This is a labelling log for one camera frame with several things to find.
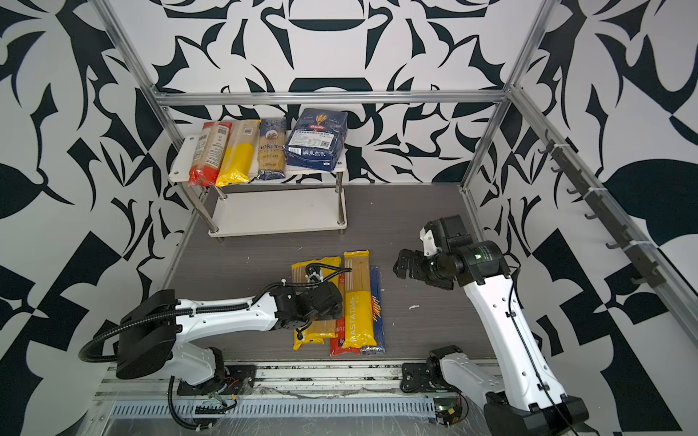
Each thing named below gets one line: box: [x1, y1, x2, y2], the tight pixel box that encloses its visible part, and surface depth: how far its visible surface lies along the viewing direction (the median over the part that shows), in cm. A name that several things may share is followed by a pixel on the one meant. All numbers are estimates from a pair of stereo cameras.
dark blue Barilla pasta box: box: [285, 107, 349, 172], surface depth 77 cm
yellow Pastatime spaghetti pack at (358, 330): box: [342, 249, 377, 349], surface depth 82 cm
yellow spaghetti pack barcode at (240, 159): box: [215, 119, 262, 188], surface depth 79 cm
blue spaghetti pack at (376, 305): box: [359, 265, 386, 356], surface depth 85 cm
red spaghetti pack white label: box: [188, 120, 233, 188], surface depth 78 cm
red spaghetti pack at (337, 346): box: [329, 273, 361, 357], surface depth 79 cm
